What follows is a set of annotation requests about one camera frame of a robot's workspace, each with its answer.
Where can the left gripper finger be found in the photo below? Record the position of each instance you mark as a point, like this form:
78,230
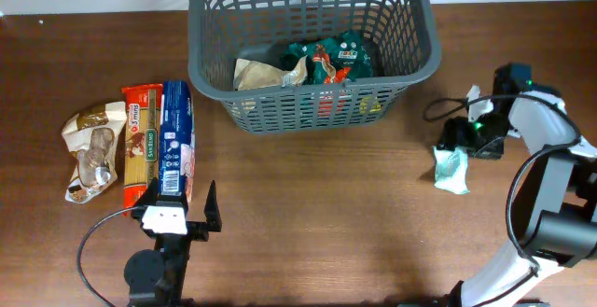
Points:
150,196
211,210

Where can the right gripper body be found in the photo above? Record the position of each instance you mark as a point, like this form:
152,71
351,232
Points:
491,132

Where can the light teal small packet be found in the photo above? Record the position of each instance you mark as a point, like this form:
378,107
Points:
450,170

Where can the San Remo spaghetti packet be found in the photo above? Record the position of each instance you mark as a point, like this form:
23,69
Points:
142,136

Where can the green Nescafe coffee bag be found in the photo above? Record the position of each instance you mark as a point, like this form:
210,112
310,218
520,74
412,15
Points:
331,60

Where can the beige paper bag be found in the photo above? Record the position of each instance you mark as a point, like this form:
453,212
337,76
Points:
251,75

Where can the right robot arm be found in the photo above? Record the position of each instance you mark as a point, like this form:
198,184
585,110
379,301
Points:
551,203

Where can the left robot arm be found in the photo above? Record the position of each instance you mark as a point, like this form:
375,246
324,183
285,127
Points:
156,276

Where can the brown white snack bag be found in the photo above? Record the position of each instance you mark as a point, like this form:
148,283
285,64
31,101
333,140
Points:
91,137

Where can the grey plastic basket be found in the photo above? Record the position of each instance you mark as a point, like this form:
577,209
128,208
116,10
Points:
399,36

